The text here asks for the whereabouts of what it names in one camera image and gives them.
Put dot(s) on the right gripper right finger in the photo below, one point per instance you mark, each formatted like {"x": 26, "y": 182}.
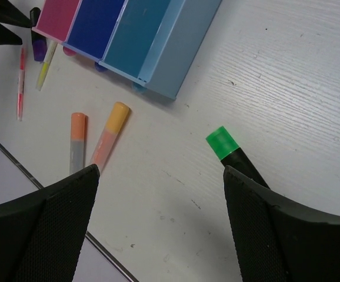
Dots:
{"x": 278, "y": 239}

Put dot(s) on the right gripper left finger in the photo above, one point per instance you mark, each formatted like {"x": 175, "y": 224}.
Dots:
{"x": 42, "y": 233}

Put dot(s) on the purple cap black highlighter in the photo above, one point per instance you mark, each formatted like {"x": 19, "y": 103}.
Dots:
{"x": 38, "y": 41}

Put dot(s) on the green cap black highlighter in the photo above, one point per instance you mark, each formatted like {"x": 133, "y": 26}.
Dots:
{"x": 230, "y": 153}

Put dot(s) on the pink drawer box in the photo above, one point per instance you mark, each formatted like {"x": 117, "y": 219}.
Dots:
{"x": 56, "y": 19}

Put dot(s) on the yellow gel pen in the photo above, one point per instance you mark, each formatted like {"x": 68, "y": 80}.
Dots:
{"x": 45, "y": 66}

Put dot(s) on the pink gel pen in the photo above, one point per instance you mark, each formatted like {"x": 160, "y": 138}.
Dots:
{"x": 21, "y": 82}

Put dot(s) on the dark blue drawer box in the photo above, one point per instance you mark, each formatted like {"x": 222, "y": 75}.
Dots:
{"x": 93, "y": 27}

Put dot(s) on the orange cap grey marker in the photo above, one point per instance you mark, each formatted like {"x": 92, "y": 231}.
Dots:
{"x": 77, "y": 142}

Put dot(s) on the yellow cap orange marker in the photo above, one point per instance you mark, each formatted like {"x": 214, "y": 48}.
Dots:
{"x": 109, "y": 135}

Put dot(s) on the light blue drawer box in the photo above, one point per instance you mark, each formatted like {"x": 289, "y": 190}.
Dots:
{"x": 154, "y": 42}

